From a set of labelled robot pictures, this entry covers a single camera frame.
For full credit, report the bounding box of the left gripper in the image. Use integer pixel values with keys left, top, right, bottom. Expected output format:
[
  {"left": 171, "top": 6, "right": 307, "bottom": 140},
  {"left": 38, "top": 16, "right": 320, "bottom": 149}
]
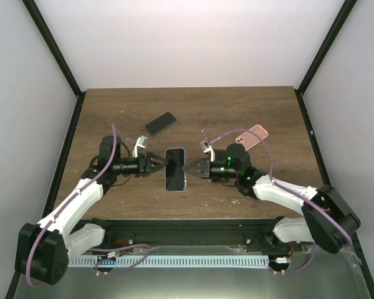
[{"left": 114, "top": 152, "right": 169, "bottom": 178}]

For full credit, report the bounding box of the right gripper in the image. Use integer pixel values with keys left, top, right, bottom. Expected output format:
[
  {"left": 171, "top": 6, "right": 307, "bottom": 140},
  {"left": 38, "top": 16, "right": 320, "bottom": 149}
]
[{"left": 183, "top": 158, "right": 239, "bottom": 179}]

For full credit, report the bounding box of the blue-edged dark phone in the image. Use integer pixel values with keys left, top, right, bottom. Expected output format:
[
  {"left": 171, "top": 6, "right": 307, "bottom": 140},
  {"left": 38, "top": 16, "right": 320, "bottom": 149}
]
[
  {"left": 165, "top": 148, "right": 186, "bottom": 192},
  {"left": 145, "top": 112, "right": 176, "bottom": 136}
]

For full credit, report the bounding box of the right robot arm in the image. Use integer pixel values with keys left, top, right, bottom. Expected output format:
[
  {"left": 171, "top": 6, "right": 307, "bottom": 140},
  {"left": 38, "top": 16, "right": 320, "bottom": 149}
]
[{"left": 182, "top": 142, "right": 361, "bottom": 254}]

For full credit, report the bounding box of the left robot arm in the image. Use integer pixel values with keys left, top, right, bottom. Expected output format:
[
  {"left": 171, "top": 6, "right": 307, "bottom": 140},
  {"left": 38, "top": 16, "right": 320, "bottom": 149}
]
[{"left": 15, "top": 135, "right": 168, "bottom": 287}]

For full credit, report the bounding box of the pink phone case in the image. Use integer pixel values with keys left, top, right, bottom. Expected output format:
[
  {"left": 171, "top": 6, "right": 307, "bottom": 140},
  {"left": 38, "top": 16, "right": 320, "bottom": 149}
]
[{"left": 235, "top": 124, "right": 269, "bottom": 151}]

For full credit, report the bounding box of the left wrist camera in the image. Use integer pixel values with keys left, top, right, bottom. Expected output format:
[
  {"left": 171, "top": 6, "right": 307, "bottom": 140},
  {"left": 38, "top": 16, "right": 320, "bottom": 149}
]
[{"left": 132, "top": 135, "right": 148, "bottom": 158}]

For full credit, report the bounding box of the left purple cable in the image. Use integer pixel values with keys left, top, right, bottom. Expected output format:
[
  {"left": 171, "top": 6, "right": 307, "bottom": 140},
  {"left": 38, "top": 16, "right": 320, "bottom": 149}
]
[{"left": 26, "top": 123, "right": 138, "bottom": 287}]

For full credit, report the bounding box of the purple cable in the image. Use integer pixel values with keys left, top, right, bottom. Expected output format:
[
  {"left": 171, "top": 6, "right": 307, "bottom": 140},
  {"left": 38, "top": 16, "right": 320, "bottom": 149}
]
[
  {"left": 26, "top": 123, "right": 138, "bottom": 287},
  {"left": 210, "top": 129, "right": 353, "bottom": 275}
]

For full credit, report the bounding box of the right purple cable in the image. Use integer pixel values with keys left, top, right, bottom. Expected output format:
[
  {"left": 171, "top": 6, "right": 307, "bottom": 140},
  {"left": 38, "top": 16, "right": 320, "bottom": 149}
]
[{"left": 210, "top": 129, "right": 353, "bottom": 275}]

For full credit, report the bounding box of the black aluminium frame rail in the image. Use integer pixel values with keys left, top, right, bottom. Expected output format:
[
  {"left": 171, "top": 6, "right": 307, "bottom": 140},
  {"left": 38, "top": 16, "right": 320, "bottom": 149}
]
[{"left": 72, "top": 217, "right": 311, "bottom": 254}]

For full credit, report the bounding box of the white slotted cable duct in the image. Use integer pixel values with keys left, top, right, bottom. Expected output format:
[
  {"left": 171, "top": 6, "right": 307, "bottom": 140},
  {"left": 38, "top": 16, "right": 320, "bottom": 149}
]
[{"left": 69, "top": 255, "right": 269, "bottom": 269}]

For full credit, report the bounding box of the left black frame post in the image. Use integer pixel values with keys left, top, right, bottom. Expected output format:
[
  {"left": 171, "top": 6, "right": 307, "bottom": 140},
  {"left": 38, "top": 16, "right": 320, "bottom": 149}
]
[{"left": 21, "top": 0, "right": 83, "bottom": 97}]

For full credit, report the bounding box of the black frame post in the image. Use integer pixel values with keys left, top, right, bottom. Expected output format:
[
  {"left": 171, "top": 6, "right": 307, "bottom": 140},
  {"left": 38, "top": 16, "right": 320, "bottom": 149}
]
[
  {"left": 21, "top": 0, "right": 83, "bottom": 97},
  {"left": 297, "top": 0, "right": 359, "bottom": 94}
]

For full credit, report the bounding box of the right black frame post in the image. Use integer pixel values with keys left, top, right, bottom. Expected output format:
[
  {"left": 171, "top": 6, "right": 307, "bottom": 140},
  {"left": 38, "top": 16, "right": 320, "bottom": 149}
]
[{"left": 297, "top": 0, "right": 359, "bottom": 94}]

